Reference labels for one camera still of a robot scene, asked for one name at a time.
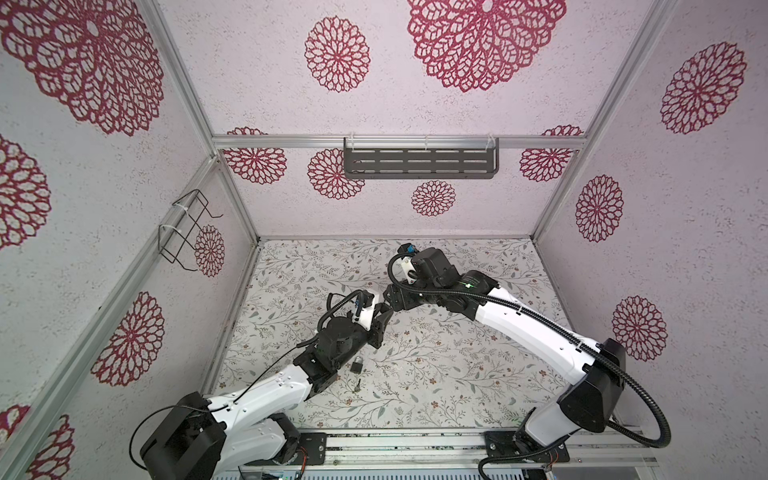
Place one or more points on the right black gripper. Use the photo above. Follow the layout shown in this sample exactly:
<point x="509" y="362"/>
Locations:
<point x="405" y="303"/>

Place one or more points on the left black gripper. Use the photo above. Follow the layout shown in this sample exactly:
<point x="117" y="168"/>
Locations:
<point x="378" y="328"/>

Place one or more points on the black wire wall rack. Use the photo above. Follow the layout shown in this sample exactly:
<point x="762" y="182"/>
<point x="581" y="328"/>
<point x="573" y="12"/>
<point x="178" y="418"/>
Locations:
<point x="192" y="242"/>

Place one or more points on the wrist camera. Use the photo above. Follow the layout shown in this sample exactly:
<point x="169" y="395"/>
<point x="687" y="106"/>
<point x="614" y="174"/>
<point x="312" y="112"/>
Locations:
<point x="363" y="303"/>
<point x="408" y="250"/>

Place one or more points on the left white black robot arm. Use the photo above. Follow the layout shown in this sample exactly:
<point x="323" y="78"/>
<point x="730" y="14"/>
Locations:
<point x="252" y="402"/>

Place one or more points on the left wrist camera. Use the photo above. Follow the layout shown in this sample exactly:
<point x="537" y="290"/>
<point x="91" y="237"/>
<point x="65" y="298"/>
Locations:
<point x="363" y="303"/>

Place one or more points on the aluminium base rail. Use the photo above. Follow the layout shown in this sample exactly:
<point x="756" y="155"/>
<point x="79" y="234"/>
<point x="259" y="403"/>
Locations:
<point x="485" y="452"/>

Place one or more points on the dark metal wall shelf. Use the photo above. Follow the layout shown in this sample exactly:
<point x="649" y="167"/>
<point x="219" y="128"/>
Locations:
<point x="420" y="159"/>

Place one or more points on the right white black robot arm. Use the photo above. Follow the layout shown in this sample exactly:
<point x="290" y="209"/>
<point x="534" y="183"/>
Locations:
<point x="592" y="390"/>

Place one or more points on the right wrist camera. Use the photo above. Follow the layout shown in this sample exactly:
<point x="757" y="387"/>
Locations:
<point x="408" y="250"/>

